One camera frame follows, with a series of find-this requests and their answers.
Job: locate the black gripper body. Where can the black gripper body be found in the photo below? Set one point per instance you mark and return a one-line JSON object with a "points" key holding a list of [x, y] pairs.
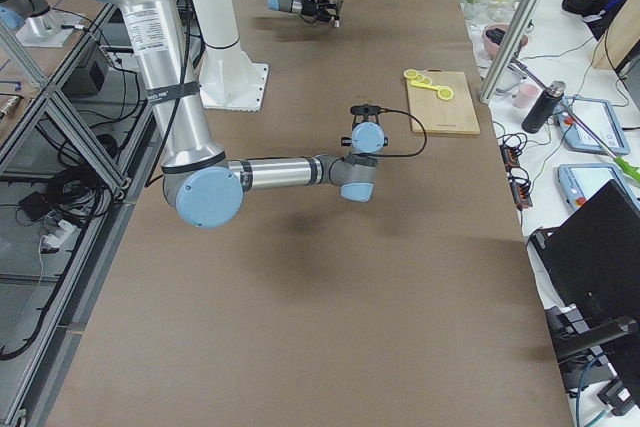
{"points": [[311, 7]]}

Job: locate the pink cup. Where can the pink cup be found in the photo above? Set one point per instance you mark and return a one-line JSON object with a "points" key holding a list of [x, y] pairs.
{"points": [[526, 96]]}

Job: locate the yellow plastic knife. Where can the yellow plastic knife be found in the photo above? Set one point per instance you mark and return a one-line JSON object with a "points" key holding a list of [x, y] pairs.
{"points": [[431, 87]]}

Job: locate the wooden cutting board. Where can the wooden cutting board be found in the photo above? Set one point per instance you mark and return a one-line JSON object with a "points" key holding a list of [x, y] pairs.
{"points": [[439, 117]]}

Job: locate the pink bowl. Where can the pink bowl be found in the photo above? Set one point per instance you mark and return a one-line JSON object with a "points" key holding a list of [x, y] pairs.
{"points": [[492, 37]]}

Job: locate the black thermos bottle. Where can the black thermos bottle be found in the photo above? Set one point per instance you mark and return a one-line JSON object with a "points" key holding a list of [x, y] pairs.
{"points": [[543, 107]]}

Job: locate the blue teach pendant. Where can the blue teach pendant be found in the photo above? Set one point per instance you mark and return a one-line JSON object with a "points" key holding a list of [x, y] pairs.
{"points": [[600, 118], [579, 182]]}

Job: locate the black laptop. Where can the black laptop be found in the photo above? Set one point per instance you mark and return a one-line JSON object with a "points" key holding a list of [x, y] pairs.
{"points": [[592, 259]]}

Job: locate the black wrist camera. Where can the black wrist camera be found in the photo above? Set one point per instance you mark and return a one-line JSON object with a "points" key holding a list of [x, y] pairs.
{"points": [[365, 110]]}

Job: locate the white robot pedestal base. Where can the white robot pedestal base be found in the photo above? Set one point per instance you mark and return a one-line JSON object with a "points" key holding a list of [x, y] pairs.
{"points": [[228, 78]]}

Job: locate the aluminium frame post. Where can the aluminium frame post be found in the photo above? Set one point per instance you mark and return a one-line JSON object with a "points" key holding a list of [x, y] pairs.
{"points": [[507, 49]]}

